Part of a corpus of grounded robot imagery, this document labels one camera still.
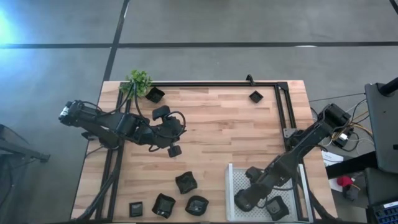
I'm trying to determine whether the black aluminium table frame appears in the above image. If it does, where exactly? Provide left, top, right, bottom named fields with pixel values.
left=76, top=80, right=338, bottom=224

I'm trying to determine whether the dark grey seat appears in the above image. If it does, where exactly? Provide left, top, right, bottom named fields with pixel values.
left=363, top=167, right=398, bottom=206

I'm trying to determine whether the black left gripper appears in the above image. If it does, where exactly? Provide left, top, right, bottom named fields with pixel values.
left=151, top=105, right=186, bottom=159

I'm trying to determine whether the black pole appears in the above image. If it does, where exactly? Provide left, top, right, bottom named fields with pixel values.
left=377, top=77, right=398, bottom=97

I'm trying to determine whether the black flared square plate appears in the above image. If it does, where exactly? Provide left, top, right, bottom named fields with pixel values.
left=144, top=86, right=166, bottom=104
left=151, top=192, right=177, bottom=219

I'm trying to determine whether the white paper sheet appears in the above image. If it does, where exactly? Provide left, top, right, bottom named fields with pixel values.
left=321, top=149, right=345, bottom=168

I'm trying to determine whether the white metal frame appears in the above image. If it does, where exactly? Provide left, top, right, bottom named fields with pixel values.
left=224, top=162, right=314, bottom=223

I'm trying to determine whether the red cloth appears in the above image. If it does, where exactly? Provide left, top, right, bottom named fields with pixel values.
left=336, top=175, right=354, bottom=188

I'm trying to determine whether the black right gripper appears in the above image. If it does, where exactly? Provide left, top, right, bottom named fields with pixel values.
left=245, top=166, right=284, bottom=217

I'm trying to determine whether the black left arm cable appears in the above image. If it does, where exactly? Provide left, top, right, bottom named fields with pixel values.
left=132, top=82, right=188, bottom=141

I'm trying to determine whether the black tripod stand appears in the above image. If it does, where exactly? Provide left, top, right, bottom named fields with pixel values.
left=0, top=123, right=51, bottom=175

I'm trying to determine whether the small black square plate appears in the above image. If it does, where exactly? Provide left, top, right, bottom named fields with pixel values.
left=248, top=90, right=264, bottom=104
left=128, top=201, right=144, bottom=218

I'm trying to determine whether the bundle of coloured wires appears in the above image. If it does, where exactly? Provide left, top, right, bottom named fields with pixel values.
left=323, top=99, right=376, bottom=153

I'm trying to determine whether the black wavy square plate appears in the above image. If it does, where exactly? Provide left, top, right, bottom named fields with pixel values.
left=174, top=170, right=198, bottom=195
left=265, top=195, right=290, bottom=222

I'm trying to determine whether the black keyboard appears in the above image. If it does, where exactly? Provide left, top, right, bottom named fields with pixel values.
left=371, top=201, right=398, bottom=224

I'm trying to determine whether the green plant in white pot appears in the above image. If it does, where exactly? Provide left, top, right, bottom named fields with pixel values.
left=119, top=68, right=154, bottom=100

